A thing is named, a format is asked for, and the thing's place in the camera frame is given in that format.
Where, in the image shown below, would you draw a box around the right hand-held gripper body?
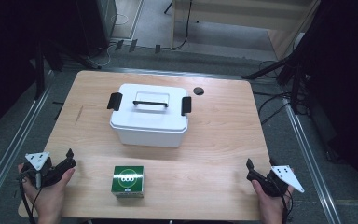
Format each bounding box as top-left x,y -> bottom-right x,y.
246,164 -> 306,198

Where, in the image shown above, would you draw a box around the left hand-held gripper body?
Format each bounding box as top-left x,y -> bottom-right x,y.
20,151 -> 68,190

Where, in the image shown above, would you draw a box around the green cardboard carton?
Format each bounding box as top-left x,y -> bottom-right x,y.
111,165 -> 145,199

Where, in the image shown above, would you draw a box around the white plastic storage box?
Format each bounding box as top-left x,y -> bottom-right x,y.
110,120 -> 189,149

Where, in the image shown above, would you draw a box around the white lid with black handle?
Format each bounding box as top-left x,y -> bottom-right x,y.
106,83 -> 193,133

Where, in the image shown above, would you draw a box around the person's right hand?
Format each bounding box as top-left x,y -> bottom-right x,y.
251,180 -> 295,224

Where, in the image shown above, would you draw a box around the person's left hand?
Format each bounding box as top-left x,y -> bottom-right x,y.
18,163 -> 76,218

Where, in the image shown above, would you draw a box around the black stand legs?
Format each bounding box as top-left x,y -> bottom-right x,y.
32,38 -> 103,101

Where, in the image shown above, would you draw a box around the black tripod stand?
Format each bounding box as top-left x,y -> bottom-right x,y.
241,46 -> 313,115

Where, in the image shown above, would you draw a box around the dark cabinet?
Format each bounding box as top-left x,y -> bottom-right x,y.
74,0 -> 119,58

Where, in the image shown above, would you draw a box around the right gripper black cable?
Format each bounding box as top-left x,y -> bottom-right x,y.
279,186 -> 295,224

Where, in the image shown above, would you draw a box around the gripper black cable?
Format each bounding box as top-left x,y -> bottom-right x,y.
18,175 -> 45,224
279,186 -> 295,224

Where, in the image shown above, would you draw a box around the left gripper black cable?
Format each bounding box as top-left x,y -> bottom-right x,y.
18,175 -> 45,224

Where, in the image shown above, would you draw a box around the black floor cables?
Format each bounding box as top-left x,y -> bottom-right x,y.
253,60 -> 293,126

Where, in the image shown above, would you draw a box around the white floor cable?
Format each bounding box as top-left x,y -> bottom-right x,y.
98,12 -> 129,68

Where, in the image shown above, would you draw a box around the black hanging cable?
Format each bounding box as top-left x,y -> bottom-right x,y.
169,0 -> 194,51

